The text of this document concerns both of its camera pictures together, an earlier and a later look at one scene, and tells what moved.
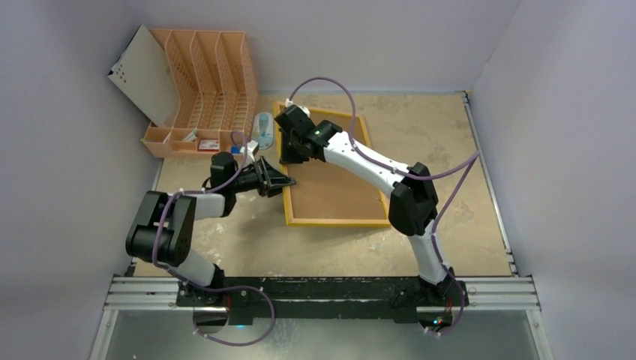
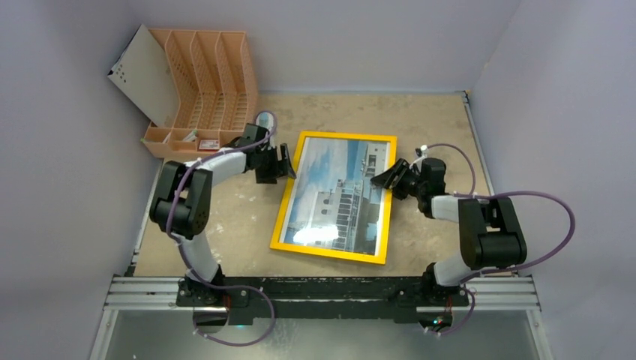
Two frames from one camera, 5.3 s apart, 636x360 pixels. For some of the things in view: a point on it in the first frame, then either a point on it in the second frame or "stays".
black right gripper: [289, 151] → [399, 180]
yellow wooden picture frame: [328, 223] → [385, 237]
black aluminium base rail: [241, 300] stays
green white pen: [191, 136] stays
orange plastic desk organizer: [212, 73] stays
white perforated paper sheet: [142, 74] stays
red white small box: [209, 145] stays
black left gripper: [274, 179] → [280, 169]
